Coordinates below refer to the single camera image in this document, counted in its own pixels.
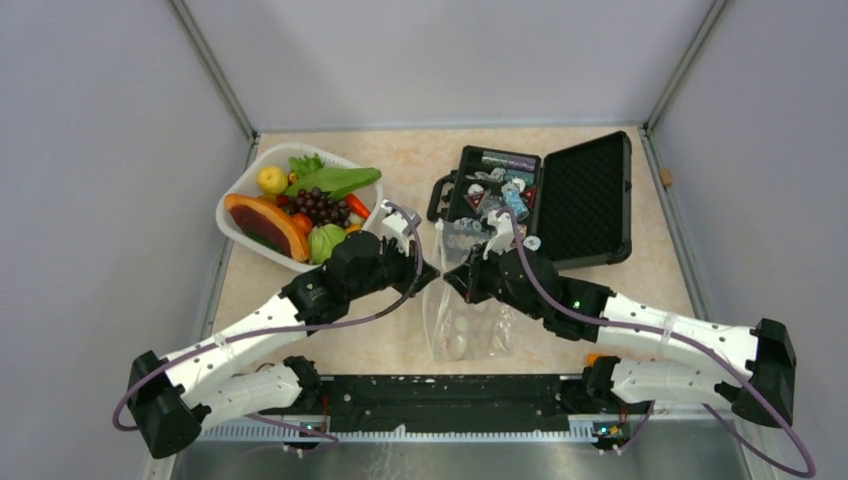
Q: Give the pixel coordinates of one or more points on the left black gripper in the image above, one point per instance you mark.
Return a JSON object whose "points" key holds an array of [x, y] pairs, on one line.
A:
{"points": [[413, 279]]}

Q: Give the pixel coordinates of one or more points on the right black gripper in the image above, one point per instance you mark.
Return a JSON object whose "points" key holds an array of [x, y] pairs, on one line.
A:
{"points": [[468, 276]]}

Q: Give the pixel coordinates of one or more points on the clear zip top bag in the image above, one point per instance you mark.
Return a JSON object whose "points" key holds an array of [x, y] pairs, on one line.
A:
{"points": [[454, 329]]}

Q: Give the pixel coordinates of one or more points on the dark red grape bunch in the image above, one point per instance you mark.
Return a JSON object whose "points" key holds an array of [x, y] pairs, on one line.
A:
{"points": [[319, 208]]}

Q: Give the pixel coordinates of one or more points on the yellow lemon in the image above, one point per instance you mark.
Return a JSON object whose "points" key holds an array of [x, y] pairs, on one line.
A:
{"points": [[272, 180]]}

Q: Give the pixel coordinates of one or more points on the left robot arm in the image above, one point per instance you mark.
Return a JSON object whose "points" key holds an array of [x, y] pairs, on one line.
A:
{"points": [[172, 398]]}

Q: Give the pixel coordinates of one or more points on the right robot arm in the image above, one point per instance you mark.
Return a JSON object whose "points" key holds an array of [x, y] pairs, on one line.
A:
{"points": [[750, 370]]}

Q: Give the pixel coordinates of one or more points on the orange carrot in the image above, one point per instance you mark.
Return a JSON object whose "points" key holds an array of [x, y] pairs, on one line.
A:
{"points": [[357, 207]]}

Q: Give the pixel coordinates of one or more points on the green cabbage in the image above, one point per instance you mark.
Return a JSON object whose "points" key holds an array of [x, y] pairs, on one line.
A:
{"points": [[322, 240]]}

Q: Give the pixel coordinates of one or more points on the poker chips in case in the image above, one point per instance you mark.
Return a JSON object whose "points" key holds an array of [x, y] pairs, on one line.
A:
{"points": [[488, 180]]}

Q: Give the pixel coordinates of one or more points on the black carrying case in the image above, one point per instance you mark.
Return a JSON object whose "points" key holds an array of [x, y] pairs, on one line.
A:
{"points": [[583, 210]]}

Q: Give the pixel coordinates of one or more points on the green lettuce leaf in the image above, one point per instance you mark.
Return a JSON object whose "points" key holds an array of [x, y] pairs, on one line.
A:
{"points": [[338, 182]]}

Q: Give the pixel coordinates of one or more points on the papaya slice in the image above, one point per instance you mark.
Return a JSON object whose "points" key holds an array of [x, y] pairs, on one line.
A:
{"points": [[276, 229]]}

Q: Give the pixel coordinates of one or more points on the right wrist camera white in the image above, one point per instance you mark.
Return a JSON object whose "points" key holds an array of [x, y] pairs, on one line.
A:
{"points": [[507, 233]]}

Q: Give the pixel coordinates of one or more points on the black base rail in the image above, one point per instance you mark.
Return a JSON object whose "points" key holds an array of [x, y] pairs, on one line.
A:
{"points": [[443, 404]]}

